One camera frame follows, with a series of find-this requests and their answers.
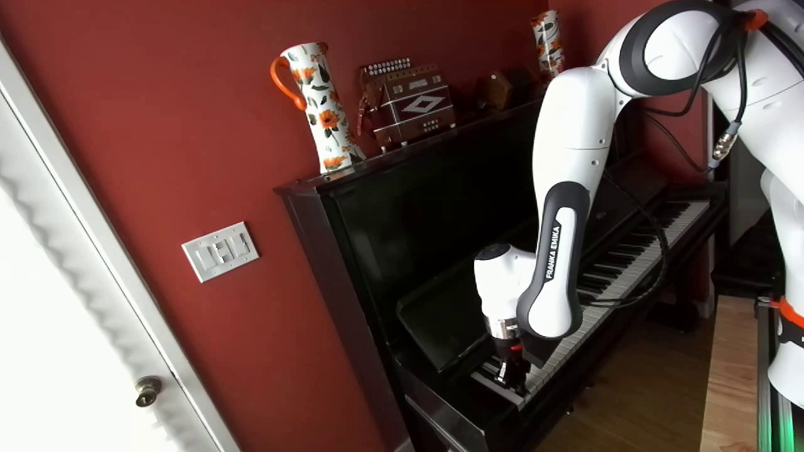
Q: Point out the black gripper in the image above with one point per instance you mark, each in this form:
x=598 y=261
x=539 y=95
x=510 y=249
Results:
x=508 y=342

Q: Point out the floral white ceramic pitcher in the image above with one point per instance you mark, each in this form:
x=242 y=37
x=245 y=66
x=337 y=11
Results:
x=323 y=109

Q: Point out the white door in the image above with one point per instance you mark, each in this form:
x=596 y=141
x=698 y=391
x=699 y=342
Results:
x=60 y=335

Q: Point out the small floral vase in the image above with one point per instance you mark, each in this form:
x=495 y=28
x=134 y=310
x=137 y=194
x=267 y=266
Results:
x=549 y=40

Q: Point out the metal door knob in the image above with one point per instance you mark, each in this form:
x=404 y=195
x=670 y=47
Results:
x=149 y=389

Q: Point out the white light switch plate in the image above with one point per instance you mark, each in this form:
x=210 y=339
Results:
x=220 y=252

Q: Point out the black piano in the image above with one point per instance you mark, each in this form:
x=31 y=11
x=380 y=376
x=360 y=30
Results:
x=419 y=226

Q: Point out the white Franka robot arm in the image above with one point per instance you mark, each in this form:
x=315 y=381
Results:
x=578 y=165

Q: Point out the small dark brown ornament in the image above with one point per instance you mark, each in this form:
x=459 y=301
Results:
x=495 y=91

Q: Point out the wooden table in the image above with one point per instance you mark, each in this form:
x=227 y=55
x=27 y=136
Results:
x=730 y=376

